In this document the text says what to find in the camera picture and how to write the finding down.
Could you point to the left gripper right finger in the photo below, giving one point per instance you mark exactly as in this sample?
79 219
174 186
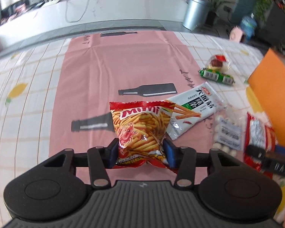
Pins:
223 185

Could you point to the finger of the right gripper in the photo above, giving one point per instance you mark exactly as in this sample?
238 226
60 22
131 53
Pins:
255 152
279 149

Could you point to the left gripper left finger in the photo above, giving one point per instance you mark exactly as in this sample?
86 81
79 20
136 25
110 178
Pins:
60 185

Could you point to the red white snack packet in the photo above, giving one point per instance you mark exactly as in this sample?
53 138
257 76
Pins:
260 135

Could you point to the clear bag white balls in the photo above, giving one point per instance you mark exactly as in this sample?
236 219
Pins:
228 132

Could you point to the white spicy strip packet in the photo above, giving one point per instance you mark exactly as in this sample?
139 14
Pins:
192 107

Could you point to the green sausage stick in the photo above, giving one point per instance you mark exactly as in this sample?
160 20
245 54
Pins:
216 76

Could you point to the clear pastry red label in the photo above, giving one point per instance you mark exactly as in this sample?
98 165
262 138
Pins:
218 63

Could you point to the red Mimi stick snack bag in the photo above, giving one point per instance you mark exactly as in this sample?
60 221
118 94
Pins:
140 127

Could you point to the orange cardboard box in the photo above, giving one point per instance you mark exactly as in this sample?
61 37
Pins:
268 84

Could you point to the pink small heater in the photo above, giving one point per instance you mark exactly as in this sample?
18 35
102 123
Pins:
237 34

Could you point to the blue water jug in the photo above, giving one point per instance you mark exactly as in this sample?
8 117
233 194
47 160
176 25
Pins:
248 25

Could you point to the silver trash bin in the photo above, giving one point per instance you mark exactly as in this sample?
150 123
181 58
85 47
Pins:
196 13

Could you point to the potted floor plant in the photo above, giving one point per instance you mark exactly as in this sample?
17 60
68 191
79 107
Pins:
212 4

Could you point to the white tv cabinet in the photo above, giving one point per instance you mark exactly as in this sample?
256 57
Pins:
75 12

